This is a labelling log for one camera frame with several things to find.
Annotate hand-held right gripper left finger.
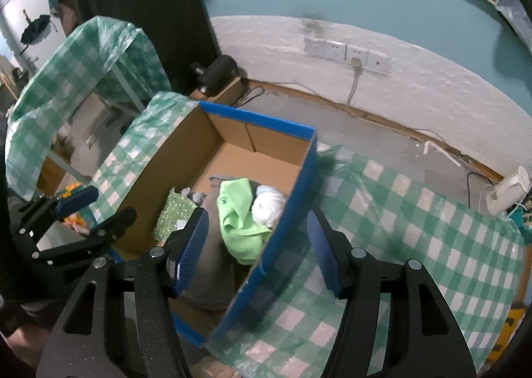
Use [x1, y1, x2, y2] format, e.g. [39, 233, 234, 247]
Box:
[35, 207, 209, 378]

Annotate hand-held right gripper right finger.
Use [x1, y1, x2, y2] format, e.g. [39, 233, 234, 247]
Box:
[307, 209, 478, 378]

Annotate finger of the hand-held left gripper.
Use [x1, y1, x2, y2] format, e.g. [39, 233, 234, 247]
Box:
[17, 184, 100, 237]
[32, 207, 139, 267]

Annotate grey towel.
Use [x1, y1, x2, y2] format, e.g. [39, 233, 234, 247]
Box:
[179, 176, 267, 312]

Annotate green patterned cloth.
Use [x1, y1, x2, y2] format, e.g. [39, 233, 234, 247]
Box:
[152, 189, 198, 243]

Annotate light green cloth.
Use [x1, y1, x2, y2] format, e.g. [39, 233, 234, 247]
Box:
[216, 179, 273, 264]

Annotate small grey sock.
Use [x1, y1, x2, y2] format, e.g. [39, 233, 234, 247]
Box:
[181, 187, 207, 206]

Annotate white cloth bundle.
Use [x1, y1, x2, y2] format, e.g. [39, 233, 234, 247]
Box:
[251, 186, 288, 229]

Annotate blue-edged cardboard box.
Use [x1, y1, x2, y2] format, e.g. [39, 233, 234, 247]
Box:
[97, 100, 319, 347]

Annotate person's left forearm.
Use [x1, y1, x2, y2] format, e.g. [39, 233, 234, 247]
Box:
[0, 297, 53, 347]

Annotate orange and green packets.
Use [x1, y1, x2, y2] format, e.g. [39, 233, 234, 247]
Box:
[58, 182, 97, 234]

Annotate green checked plastic tablecloth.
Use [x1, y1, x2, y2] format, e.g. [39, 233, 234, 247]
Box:
[4, 16, 171, 202]
[89, 91, 526, 378]

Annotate white trim piece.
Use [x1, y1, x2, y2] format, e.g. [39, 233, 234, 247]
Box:
[422, 141, 462, 166]

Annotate dark folded umbrella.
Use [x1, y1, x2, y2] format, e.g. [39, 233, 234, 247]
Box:
[21, 14, 51, 46]

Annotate black cylinder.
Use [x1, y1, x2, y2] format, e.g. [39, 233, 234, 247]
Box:
[190, 56, 238, 96]

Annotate white electric kettle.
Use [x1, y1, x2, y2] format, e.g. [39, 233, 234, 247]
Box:
[482, 165, 530, 217]

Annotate black cabinet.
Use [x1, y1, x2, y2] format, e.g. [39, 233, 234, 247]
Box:
[77, 0, 222, 94]

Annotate thin black cable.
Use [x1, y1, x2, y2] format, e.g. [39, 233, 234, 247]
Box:
[235, 87, 264, 108]

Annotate grey plug with cable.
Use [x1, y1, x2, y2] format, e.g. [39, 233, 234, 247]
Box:
[346, 57, 366, 107]

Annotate white wall plate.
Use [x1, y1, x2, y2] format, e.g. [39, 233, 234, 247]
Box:
[368, 51, 392, 75]

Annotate white wall socket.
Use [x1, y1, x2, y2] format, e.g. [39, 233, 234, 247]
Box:
[305, 38, 328, 58]
[346, 45, 369, 69]
[326, 41, 347, 62]

